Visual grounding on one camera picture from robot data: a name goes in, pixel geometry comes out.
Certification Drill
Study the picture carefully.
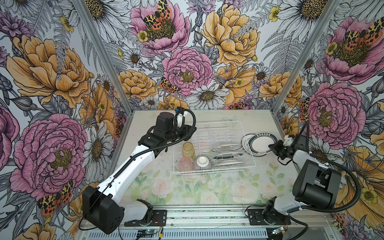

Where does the green red rimmed plate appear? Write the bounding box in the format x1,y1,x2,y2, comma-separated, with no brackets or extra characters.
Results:
246,133,278,157

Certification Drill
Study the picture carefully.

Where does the pink plastic cup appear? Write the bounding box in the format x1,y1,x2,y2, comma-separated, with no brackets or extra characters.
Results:
179,157,194,173

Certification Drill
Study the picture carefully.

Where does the white plate with emblem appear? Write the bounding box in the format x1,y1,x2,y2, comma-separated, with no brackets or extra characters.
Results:
241,133,255,156

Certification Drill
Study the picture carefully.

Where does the aluminium corner post right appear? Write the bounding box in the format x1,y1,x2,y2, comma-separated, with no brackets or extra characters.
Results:
272,1,340,115

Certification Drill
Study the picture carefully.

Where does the yellow plastic cup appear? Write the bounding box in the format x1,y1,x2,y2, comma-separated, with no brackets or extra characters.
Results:
182,142,195,160

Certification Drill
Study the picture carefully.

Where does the white wire dish rack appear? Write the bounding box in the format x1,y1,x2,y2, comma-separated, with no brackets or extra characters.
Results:
173,121,257,175

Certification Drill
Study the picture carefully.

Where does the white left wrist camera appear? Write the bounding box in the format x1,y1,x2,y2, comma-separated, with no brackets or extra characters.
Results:
175,107,185,129

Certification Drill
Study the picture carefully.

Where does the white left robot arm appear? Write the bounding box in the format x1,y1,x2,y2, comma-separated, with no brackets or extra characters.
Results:
82,107,197,235

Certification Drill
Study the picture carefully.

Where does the aluminium front rail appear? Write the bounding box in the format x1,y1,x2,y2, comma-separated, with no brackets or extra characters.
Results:
79,205,342,240

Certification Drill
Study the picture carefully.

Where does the white upturned ceramic bowl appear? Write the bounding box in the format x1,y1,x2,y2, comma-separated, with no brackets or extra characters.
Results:
194,156,212,171

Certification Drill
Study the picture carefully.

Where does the black corrugated cable left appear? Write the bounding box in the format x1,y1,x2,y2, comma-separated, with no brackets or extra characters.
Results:
112,108,197,181

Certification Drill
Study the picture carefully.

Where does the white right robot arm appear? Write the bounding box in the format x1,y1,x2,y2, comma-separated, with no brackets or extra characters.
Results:
263,140,342,225

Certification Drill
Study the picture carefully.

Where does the green circuit board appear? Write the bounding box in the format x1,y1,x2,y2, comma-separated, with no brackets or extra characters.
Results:
136,229,164,240

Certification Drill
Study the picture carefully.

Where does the aluminium corner post left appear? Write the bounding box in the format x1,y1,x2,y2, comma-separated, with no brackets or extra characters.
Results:
74,1,134,117

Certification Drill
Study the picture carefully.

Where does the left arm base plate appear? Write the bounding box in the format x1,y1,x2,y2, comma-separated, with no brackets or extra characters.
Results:
124,210,168,227

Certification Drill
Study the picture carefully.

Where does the aluminium corner post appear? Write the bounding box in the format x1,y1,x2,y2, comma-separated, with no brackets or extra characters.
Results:
272,1,340,115
74,1,134,117

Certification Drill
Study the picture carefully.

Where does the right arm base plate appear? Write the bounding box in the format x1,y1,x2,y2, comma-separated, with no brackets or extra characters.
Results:
247,209,292,226

